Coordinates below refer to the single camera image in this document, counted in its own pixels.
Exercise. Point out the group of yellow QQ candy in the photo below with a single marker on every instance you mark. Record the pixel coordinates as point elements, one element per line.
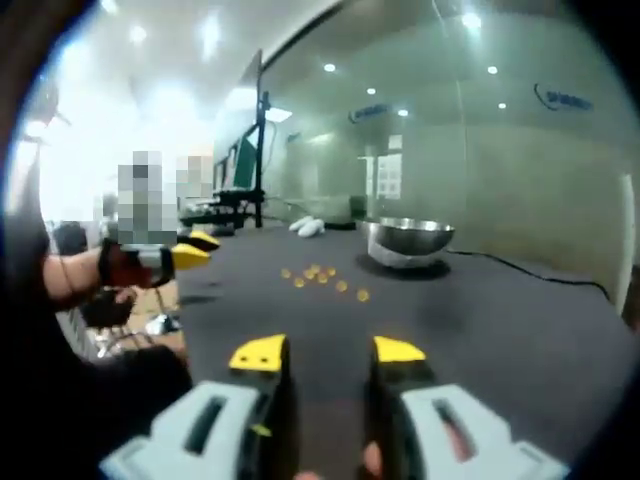
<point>341,286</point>

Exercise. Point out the stainless steel bowl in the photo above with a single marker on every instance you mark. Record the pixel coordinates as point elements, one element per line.
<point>400,245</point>

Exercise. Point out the person's right hand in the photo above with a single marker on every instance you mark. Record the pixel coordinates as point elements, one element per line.
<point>372,455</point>

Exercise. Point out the black wristband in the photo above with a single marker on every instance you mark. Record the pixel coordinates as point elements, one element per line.
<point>106,262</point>

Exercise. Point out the black side desk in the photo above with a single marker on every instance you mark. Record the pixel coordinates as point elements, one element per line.
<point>235,200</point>

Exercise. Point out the person's black shorts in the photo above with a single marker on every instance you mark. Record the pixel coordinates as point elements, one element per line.
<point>130,400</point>

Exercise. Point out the dark monitor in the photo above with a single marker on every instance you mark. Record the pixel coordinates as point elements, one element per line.
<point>248,160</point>

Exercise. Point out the dark grey table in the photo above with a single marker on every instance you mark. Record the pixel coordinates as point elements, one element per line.
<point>500,325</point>

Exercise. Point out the white controller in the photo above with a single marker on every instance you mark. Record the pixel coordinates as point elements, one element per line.
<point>300,227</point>
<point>316,230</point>

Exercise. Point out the black stand pole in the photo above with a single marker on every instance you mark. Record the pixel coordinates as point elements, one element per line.
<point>261,160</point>

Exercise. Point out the person's black shirt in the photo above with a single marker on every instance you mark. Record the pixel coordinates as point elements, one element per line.
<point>25,300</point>

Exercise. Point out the black box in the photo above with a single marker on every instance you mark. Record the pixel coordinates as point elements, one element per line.
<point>358,210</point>

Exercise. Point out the white notice sheets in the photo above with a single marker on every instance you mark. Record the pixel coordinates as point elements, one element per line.
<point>389,165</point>

